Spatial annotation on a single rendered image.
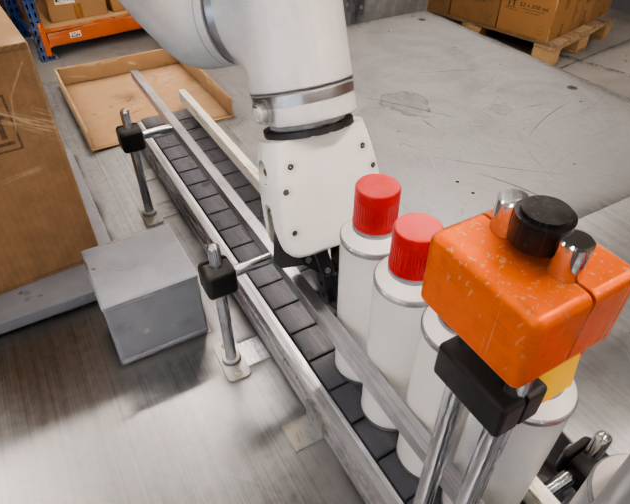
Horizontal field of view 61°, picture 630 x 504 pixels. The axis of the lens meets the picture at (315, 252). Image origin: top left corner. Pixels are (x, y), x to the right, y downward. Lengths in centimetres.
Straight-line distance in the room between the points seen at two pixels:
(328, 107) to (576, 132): 73
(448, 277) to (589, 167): 83
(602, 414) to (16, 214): 62
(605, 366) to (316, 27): 41
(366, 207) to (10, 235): 43
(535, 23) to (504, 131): 269
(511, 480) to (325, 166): 26
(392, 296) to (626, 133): 82
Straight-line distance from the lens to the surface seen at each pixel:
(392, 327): 38
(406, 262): 35
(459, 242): 16
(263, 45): 41
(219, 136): 80
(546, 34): 369
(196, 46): 45
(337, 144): 43
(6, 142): 62
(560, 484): 46
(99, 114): 111
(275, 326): 55
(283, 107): 41
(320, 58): 41
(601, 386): 57
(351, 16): 252
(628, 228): 77
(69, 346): 66
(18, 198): 65
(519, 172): 93
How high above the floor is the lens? 130
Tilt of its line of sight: 41 degrees down
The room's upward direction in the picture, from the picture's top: straight up
